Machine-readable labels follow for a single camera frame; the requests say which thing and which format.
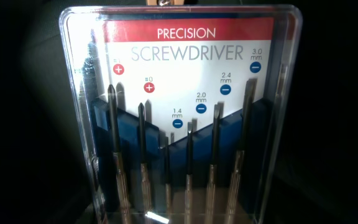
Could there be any dark green open box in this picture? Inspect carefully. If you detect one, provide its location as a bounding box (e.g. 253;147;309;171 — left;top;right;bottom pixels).
0;1;358;223

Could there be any precision screwdriver set case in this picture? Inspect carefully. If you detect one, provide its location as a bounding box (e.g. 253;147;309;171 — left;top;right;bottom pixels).
59;4;303;223

